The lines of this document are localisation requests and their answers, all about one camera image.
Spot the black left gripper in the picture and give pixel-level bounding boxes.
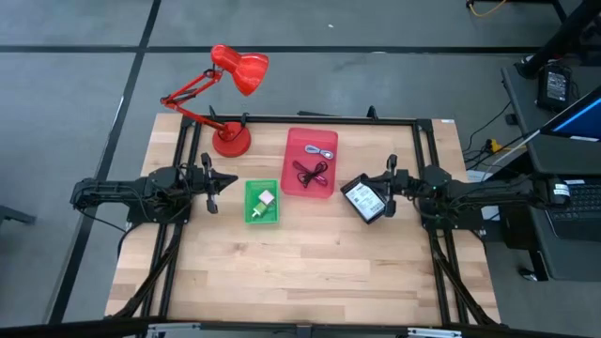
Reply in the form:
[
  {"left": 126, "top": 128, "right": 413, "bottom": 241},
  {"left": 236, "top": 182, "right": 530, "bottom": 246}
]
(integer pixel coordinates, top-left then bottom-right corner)
[{"left": 199, "top": 152, "right": 239, "bottom": 215}]

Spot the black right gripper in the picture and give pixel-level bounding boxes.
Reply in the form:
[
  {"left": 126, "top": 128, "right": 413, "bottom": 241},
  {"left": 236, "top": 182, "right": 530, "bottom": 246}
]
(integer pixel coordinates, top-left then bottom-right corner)
[{"left": 363, "top": 154, "right": 412, "bottom": 217}]

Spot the black power adapter box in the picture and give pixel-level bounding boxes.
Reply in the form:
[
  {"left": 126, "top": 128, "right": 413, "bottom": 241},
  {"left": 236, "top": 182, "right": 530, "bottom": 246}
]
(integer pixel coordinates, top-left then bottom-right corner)
[{"left": 339, "top": 173, "right": 390, "bottom": 226}]

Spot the pink braided cable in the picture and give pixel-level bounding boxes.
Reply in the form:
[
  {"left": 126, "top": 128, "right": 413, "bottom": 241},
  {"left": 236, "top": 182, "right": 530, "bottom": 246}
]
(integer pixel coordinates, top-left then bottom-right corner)
[{"left": 303, "top": 161, "right": 331, "bottom": 189}]

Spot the light grey cable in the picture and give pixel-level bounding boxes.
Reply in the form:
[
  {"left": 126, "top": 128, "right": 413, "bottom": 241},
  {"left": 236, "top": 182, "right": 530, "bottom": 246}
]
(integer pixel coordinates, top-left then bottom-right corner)
[{"left": 303, "top": 143, "right": 336, "bottom": 161}]

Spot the black cable bundle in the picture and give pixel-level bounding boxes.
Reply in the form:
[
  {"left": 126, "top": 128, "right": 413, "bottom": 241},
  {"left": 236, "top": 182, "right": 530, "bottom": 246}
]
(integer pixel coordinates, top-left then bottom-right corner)
[{"left": 291, "top": 160, "right": 321, "bottom": 190}]

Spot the pink plastic bin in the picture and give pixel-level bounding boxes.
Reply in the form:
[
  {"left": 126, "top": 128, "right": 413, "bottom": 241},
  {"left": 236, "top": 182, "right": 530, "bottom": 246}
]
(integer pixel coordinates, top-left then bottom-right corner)
[{"left": 280, "top": 127, "right": 340, "bottom": 200}]

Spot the green plastic basket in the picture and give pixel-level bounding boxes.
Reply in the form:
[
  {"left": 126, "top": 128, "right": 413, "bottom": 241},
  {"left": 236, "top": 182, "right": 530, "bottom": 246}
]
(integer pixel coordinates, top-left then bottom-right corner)
[{"left": 242, "top": 178, "right": 282, "bottom": 226}]

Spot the red desk lamp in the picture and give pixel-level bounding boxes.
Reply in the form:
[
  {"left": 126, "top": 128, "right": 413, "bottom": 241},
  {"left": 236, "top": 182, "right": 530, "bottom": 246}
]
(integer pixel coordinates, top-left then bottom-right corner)
[{"left": 160, "top": 43, "right": 270, "bottom": 159}]

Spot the grey side desk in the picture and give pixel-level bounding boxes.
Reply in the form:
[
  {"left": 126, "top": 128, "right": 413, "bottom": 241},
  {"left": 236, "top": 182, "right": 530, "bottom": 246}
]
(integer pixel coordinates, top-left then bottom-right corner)
[{"left": 498, "top": 63, "right": 601, "bottom": 284}]

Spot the black power adapter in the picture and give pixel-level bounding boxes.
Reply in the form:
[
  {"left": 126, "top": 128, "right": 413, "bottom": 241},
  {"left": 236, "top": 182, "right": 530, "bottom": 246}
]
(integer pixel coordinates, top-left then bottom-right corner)
[{"left": 536, "top": 64, "right": 573, "bottom": 113}]

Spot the black laptop keyboard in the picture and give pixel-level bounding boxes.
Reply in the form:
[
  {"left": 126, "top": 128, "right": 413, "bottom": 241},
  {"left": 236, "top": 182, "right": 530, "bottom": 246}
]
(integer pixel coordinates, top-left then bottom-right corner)
[{"left": 546, "top": 177, "right": 601, "bottom": 241}]

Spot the computer monitor with blue screen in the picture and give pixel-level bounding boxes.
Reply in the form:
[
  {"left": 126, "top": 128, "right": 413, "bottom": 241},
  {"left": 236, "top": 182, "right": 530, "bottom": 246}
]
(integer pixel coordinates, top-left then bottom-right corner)
[{"left": 538, "top": 85, "right": 601, "bottom": 143}]

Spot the black aluminium table frame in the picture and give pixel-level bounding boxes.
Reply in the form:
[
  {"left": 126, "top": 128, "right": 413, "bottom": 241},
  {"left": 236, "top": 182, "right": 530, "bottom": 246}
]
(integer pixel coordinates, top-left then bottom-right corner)
[{"left": 105, "top": 105, "right": 501, "bottom": 330}]

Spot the yellow floor cable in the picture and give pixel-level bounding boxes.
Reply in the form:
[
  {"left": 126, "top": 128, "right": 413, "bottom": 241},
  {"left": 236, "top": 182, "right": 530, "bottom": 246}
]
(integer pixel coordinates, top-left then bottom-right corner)
[{"left": 466, "top": 0, "right": 509, "bottom": 19}]

